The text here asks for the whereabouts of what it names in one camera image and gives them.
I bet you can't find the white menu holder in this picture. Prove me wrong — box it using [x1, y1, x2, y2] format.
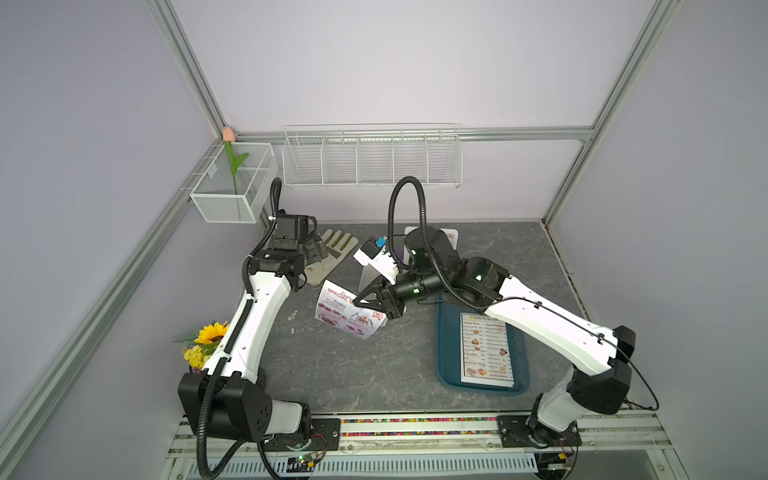
[359, 267, 387, 293]
[404, 226, 459, 250]

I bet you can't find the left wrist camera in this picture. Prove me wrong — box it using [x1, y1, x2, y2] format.
[271, 213, 317, 252]

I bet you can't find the pink artificial tulip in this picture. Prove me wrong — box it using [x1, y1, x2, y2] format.
[222, 126, 249, 195]

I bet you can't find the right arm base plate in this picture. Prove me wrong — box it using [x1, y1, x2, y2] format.
[497, 414, 582, 449]

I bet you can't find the yellow header menu sheet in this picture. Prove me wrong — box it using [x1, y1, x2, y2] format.
[460, 313, 515, 388]

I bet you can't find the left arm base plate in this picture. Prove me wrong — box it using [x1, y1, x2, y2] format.
[264, 416, 341, 453]

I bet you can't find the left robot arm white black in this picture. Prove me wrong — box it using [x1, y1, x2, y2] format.
[177, 178, 317, 479]

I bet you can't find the red special menu sheet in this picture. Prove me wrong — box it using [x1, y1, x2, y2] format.
[314, 280, 387, 340]

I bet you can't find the white mesh wall basket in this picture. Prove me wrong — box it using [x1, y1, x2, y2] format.
[190, 142, 279, 224]

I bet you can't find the teal plastic tray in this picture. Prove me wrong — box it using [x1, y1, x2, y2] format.
[436, 302, 530, 396]

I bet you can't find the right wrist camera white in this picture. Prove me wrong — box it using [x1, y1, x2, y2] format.
[353, 236, 400, 285]

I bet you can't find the yellow sunflower bouquet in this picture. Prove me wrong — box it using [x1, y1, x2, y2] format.
[174, 322, 229, 373]

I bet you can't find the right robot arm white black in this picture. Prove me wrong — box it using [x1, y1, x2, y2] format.
[353, 176, 640, 449]

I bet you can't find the aluminium front rail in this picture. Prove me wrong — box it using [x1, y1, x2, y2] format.
[157, 409, 691, 480]

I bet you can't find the white wire wall rack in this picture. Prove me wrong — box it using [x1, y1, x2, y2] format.
[282, 123, 463, 189]

